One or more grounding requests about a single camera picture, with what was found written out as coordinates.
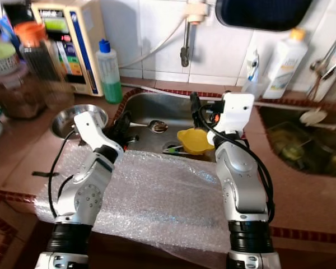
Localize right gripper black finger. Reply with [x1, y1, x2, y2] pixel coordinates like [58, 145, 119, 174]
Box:
[190, 91, 206, 127]

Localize steel spoon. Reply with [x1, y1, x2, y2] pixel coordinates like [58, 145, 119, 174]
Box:
[130, 119, 170, 134]

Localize green detergent bottle blue cap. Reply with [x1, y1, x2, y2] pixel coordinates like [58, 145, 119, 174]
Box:
[96, 39, 123, 104]

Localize steel sink basin with drain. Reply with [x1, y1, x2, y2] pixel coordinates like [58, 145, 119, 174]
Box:
[123, 91, 225, 160]

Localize clear plastic cup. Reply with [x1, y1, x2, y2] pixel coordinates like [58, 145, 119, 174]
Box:
[241, 76, 269, 100]

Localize steel bowl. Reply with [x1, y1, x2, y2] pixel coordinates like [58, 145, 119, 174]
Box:
[52, 104, 110, 140]

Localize white squeeze tube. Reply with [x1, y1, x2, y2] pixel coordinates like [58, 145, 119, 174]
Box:
[245, 49, 261, 84]

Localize steel sink basin holding dishes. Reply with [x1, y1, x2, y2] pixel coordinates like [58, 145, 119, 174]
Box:
[258, 105, 336, 179]

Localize clear bubble wrap sheet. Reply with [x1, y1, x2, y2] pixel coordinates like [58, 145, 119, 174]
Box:
[35, 145, 233, 253]

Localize beige water filter appliance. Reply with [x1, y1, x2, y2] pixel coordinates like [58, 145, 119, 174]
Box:
[31, 0, 108, 97]

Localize clear plastic food container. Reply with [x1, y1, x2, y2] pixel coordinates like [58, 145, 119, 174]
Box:
[269, 126, 311, 163]

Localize white bottle orange cap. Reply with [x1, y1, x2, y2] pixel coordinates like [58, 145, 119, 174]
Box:
[263, 28, 309, 100]

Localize brown filled jar pink lid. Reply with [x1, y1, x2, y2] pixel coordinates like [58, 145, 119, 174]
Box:
[0, 62, 45, 118]

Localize dark blue basin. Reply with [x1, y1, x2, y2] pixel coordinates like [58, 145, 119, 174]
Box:
[216, 0, 320, 33]

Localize chrome faucet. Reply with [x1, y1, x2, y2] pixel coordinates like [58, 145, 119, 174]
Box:
[305, 28, 336, 101]

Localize clear jar orange lid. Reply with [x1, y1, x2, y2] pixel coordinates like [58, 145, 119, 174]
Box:
[14, 21, 73, 110]

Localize patterned bowl green lid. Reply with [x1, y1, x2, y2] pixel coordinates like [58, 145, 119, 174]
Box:
[0, 40, 18, 73]

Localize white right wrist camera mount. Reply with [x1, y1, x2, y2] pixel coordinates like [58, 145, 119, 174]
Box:
[218, 92, 255, 134]

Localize wall tap dark spout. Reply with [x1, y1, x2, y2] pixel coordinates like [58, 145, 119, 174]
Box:
[180, 0, 213, 68]

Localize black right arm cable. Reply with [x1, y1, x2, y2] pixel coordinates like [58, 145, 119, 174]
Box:
[199, 101, 276, 225]

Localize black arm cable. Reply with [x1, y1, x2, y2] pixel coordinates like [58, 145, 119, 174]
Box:
[199, 101, 276, 225]
[48, 130, 79, 219]

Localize white water hose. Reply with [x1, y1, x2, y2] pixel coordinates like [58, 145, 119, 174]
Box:
[120, 20, 191, 67]

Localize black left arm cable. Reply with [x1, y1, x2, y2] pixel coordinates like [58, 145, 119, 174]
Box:
[48, 130, 79, 219]

